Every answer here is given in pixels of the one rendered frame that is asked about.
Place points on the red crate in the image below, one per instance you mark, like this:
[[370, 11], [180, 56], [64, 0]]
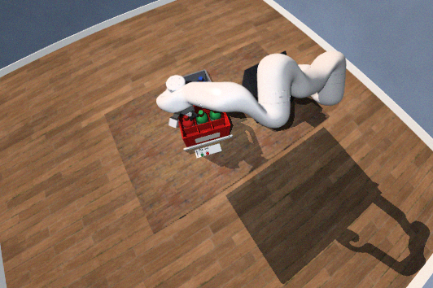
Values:
[[205, 132]]

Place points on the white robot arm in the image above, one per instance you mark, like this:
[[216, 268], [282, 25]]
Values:
[[278, 78]]

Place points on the red bottle with pink label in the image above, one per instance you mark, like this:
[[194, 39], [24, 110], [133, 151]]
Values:
[[186, 122]]

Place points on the grey plastic crate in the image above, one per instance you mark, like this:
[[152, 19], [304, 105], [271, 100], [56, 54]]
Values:
[[195, 76]]

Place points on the white paper pick list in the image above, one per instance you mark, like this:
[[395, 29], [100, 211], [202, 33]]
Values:
[[208, 150]]

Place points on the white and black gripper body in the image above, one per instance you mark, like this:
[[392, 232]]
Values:
[[188, 111]]

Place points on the green bottle with light green label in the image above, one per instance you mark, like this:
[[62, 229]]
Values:
[[214, 115]]

